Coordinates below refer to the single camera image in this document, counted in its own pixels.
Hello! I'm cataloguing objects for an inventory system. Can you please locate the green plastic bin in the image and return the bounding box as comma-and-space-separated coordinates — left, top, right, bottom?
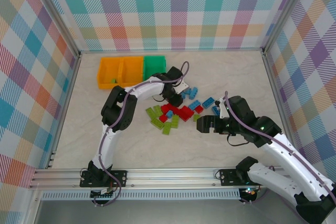
142, 55, 167, 81

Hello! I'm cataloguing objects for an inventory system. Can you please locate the orange plastic bin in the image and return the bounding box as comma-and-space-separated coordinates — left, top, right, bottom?
119, 56, 145, 88
97, 56, 124, 89

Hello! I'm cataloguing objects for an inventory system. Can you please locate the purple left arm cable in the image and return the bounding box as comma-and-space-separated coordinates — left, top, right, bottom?
91, 60, 190, 208

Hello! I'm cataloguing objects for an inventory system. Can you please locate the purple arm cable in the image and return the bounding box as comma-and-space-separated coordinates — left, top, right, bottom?
91, 60, 190, 208
224, 90, 336, 224

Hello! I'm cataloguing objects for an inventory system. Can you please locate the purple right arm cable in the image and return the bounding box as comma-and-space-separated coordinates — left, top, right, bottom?
224, 90, 336, 224

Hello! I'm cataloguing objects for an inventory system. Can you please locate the thin black right gripper cable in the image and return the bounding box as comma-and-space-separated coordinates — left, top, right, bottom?
227, 132, 251, 146

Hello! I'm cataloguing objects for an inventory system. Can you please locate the aluminium table edge rail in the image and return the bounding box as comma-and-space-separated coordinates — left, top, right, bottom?
46, 52, 82, 170
261, 50, 296, 154

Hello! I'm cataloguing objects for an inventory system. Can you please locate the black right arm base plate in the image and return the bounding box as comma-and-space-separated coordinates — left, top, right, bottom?
218, 168, 269, 187

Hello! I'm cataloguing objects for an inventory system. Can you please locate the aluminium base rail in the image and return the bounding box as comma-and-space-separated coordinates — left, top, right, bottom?
28, 168, 270, 190

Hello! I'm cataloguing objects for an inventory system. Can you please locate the slotted grey cable duct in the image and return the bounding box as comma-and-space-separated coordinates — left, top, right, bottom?
41, 191, 242, 201

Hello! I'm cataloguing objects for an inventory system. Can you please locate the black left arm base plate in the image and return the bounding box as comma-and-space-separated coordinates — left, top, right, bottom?
79, 169, 129, 188

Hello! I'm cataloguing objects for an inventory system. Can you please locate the aluminium frame post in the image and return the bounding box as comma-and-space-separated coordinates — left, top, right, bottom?
33, 0, 81, 58
261, 0, 310, 56
26, 189, 44, 224

